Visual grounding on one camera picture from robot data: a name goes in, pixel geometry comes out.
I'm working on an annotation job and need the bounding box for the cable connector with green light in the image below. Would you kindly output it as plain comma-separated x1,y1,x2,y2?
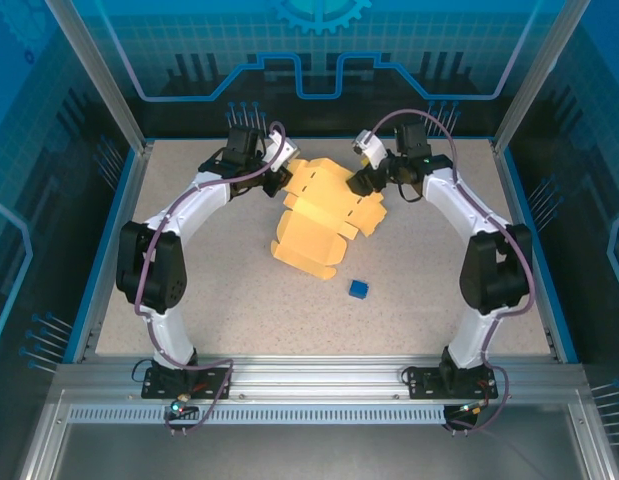
168,394,198,419
446,399,490,419

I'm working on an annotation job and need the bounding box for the aluminium front beam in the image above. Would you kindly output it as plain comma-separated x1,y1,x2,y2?
53,355,588,401

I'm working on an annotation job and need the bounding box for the aluminium table side rail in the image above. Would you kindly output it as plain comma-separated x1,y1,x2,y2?
490,142,565,364
71,142,156,364

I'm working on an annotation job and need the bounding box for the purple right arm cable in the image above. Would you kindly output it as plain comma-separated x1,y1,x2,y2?
367,109,536,435

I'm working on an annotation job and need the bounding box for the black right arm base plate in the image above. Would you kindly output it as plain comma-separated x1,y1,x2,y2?
406,367,495,400

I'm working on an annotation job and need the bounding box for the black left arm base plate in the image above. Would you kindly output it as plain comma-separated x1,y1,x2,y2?
141,364,233,401

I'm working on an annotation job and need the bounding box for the grey metal front panel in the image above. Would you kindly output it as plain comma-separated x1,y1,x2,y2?
18,389,615,480

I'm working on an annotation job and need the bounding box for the yellow paper box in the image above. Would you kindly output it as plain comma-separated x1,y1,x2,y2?
268,157,389,282

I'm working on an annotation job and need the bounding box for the aluminium frame post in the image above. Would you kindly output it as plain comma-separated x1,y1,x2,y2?
490,0,599,157
42,0,156,156

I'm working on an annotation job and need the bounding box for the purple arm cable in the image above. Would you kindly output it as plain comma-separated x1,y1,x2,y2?
367,109,536,435
132,121,290,437

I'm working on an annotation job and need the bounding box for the slotted aluminium cable duct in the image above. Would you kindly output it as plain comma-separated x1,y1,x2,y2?
68,405,448,426

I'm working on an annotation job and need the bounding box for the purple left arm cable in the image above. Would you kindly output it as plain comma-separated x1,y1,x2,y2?
132,121,290,437

